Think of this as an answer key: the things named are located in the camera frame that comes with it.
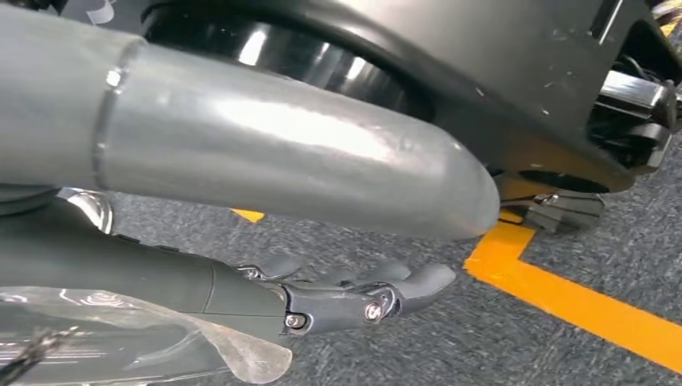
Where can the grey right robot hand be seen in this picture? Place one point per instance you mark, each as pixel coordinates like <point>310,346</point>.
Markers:
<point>266,138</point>

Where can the clear plastic cover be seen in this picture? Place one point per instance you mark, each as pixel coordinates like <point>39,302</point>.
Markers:
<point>160,346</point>

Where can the black robot lower body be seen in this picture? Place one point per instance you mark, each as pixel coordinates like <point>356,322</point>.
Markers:
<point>506,64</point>

